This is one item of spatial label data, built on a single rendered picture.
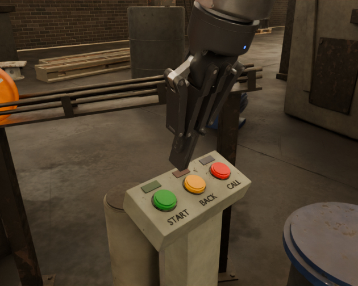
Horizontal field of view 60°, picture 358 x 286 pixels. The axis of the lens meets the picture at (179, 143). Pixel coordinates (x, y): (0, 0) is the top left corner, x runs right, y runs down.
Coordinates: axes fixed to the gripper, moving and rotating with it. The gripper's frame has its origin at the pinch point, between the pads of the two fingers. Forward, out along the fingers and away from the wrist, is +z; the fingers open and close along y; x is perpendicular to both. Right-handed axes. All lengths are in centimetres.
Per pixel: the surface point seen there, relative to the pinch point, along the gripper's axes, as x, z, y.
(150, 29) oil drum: -202, 77, -167
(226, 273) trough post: 6, 73, -41
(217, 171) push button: -0.1, 11.6, -13.5
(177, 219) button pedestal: 3.8, 12.7, 0.7
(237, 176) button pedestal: 2.7, 12.7, -17.3
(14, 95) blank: -51, 20, 7
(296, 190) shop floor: -2, 78, -113
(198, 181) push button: 0.1, 11.6, -7.8
